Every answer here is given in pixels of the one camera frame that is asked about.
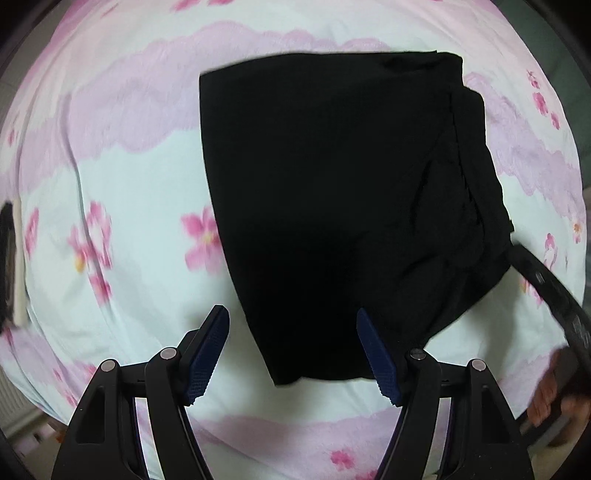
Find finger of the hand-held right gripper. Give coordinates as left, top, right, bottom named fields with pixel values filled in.
left=510, top=244, right=591, bottom=365

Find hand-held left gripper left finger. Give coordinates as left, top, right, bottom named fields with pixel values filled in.
left=51, top=305, right=230, bottom=480

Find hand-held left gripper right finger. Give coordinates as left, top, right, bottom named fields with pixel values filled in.
left=356, top=308, right=536, bottom=480

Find black pants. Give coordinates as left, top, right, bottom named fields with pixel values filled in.
left=198, top=50, right=515, bottom=386

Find person's right hand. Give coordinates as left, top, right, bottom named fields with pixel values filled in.
left=529, top=346, right=591, bottom=445

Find white louvered wardrobe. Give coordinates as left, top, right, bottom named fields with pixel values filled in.
left=0, top=364, right=51, bottom=421

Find folded beige garment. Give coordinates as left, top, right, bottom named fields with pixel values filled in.
left=11, top=198, right=31, bottom=326

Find pink floral duvet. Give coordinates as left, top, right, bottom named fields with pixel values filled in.
left=0, top=0, right=587, bottom=480

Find folded black garment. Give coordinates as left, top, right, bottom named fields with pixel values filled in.
left=0, top=203, right=17, bottom=329

